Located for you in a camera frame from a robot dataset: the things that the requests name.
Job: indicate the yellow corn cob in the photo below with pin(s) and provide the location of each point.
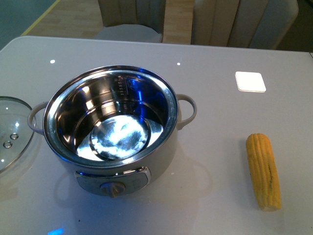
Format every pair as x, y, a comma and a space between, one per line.
263, 172

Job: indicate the white square coaster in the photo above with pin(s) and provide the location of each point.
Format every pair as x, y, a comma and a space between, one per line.
250, 82

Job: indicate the cream electric cooking pot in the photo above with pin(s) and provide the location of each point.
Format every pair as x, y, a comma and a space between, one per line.
115, 127

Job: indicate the beige upholstered chair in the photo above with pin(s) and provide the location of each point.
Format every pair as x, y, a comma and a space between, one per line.
259, 24
132, 20

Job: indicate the right beige upholstered chair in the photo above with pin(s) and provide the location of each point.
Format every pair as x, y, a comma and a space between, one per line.
259, 24

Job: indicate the left beige upholstered chair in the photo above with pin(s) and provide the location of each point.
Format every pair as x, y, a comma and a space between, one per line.
132, 20

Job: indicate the glass pot lid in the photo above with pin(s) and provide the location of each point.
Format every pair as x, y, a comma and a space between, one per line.
15, 134

